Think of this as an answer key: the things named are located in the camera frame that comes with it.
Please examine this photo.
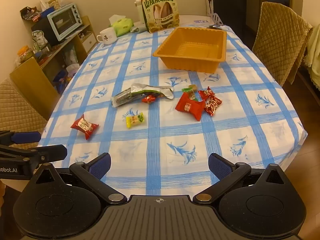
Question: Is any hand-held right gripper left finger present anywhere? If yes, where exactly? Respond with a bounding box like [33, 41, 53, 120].
[32, 152, 128, 205]

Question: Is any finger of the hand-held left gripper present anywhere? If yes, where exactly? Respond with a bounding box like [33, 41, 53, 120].
[0, 131, 42, 145]
[0, 144, 68, 167]

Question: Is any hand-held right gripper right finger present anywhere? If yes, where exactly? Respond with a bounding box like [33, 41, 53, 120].
[193, 152, 288, 205]

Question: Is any red packet with white label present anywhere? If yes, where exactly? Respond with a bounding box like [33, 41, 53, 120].
[70, 114, 99, 140]

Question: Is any yellow candy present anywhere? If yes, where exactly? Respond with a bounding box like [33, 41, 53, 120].
[125, 112, 145, 129]

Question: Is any red gold patterned candy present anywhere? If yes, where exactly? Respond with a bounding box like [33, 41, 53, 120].
[204, 95, 223, 117]

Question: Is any large red square packet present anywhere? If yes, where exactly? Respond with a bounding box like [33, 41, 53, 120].
[175, 92, 206, 122]

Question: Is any silver green snack packet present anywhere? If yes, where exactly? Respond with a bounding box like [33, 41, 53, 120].
[130, 83, 175, 100]

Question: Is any orange plastic tray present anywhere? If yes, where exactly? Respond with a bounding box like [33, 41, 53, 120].
[152, 27, 227, 73]

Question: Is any chair with quilted cover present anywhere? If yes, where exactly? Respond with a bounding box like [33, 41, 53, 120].
[252, 1, 313, 87]
[0, 77, 49, 150]

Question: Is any orange snack jar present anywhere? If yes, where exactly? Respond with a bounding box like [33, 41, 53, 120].
[16, 45, 34, 64]

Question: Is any wooden shelf unit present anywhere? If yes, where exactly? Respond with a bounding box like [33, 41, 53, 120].
[20, 15, 98, 93]

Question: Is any white drawer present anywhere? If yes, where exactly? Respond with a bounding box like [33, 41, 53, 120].
[81, 33, 97, 53]

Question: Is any light blue toaster oven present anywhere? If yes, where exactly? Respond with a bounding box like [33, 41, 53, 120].
[47, 3, 83, 42]

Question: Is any dark snack bag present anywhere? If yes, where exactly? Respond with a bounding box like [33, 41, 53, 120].
[20, 6, 42, 22]

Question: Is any white mug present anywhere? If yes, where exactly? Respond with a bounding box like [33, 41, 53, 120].
[96, 28, 117, 45]

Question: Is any green tissue pack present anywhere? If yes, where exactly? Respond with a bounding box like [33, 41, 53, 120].
[109, 15, 135, 37]

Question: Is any grey metal phone stand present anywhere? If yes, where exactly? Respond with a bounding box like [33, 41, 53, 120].
[209, 14, 224, 28]

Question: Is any covered sofa with cushion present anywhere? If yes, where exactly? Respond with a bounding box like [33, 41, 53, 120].
[304, 24, 320, 89]

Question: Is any white thermos bottle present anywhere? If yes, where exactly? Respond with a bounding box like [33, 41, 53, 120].
[134, 0, 148, 32]

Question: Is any green sunflower seed bag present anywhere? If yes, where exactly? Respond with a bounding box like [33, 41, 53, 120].
[139, 0, 181, 34]

